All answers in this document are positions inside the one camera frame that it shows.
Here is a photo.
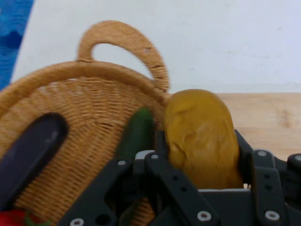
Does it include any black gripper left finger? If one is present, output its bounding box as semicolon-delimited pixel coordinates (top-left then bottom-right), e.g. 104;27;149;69
57;130;221;226

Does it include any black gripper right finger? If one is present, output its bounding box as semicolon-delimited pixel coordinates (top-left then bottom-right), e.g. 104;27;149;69
234;129;301;226

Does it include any yellow toy potato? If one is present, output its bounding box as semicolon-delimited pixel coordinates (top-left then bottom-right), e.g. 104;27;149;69
164;88;244;190

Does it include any green toy cucumber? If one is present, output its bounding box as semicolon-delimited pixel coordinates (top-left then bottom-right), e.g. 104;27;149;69
117;107;155;226

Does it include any bamboo cutting board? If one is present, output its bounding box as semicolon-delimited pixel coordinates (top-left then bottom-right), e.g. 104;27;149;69
215;92;301;161

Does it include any woven wicker basket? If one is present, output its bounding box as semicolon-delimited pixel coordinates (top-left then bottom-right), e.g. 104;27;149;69
0;20;170;226

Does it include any dark purple toy eggplant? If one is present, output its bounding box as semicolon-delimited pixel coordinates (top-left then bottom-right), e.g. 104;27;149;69
0;112;70;211

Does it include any red toy pepper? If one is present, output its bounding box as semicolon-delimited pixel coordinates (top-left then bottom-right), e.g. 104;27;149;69
0;209;51;226

